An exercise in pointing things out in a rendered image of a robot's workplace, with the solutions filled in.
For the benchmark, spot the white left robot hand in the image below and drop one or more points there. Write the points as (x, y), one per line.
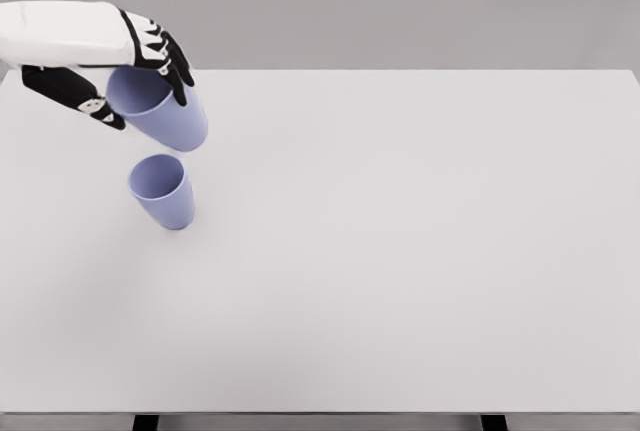
(75, 36)

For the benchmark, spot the lavender plastic cup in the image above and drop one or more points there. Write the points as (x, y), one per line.
(167, 196)
(170, 118)

